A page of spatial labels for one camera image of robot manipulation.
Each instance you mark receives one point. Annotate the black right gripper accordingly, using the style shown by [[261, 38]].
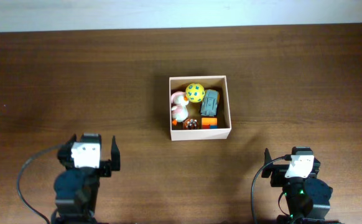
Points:
[[278, 173]]

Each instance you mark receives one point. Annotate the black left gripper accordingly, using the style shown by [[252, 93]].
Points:
[[107, 165]]

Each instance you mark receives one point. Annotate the multicolour puzzle cube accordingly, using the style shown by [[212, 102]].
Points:
[[209, 123]]

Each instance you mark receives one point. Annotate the yellow and grey toy truck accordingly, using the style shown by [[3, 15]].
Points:
[[209, 105]]

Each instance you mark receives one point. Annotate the orange lattice ball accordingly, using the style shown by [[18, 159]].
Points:
[[190, 124]]

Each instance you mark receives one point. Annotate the white duck toy pink hat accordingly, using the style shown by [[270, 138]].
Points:
[[179, 110]]

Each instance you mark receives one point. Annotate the yellow ball blue letters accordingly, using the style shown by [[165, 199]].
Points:
[[195, 92]]

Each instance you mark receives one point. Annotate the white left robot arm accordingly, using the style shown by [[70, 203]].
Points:
[[76, 189]]

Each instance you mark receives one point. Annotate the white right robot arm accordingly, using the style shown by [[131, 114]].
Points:
[[308, 199]]

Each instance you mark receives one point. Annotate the beige open cardboard box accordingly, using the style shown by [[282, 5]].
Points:
[[217, 83]]

